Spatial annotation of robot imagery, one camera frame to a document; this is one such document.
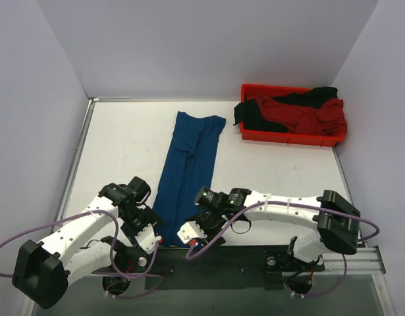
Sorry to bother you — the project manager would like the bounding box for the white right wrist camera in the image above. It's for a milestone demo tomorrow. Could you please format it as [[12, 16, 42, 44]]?
[[176, 221, 207, 245]]

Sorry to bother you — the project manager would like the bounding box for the blue t shirt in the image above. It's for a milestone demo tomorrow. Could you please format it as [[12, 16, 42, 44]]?
[[153, 112, 226, 247]]

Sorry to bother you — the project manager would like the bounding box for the red t shirt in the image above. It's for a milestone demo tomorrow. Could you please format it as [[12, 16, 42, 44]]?
[[257, 97, 348, 136]]

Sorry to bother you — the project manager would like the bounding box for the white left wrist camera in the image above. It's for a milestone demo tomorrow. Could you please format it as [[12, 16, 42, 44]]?
[[134, 224, 162, 255]]

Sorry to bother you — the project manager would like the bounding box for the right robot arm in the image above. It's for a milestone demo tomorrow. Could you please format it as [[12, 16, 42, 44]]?
[[177, 187, 360, 269]]

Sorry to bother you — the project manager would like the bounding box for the aluminium front rail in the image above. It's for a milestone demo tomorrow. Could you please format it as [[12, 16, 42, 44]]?
[[323, 247, 387, 275]]

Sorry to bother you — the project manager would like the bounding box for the red plastic bin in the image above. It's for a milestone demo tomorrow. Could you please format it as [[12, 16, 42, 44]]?
[[239, 84, 345, 147]]

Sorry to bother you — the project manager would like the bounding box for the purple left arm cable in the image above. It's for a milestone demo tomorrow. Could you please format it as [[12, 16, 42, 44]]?
[[0, 210, 165, 300]]

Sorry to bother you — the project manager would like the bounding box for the black t shirt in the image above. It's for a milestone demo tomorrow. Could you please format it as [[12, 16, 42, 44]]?
[[234, 86, 338, 134]]

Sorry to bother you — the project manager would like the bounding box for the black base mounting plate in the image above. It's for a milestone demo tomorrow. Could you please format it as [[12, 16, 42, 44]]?
[[96, 246, 325, 294]]

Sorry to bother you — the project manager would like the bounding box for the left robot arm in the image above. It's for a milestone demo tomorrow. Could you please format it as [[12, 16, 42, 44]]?
[[12, 176, 162, 309]]

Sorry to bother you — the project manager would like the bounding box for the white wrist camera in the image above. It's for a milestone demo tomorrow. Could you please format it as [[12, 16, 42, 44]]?
[[176, 221, 207, 245], [134, 224, 162, 255]]

